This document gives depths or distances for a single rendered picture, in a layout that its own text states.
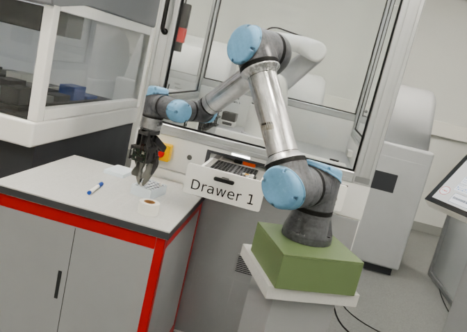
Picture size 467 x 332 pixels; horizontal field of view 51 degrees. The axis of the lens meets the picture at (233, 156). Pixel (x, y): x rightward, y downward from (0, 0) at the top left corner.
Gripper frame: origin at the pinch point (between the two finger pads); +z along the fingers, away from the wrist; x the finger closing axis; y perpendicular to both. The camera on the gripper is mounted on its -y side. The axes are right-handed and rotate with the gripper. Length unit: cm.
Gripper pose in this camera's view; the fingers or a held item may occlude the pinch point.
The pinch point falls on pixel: (142, 180)
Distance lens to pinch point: 182.7
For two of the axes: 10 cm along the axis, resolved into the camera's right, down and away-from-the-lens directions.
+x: 9.1, 2.8, -3.0
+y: -3.4, 1.1, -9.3
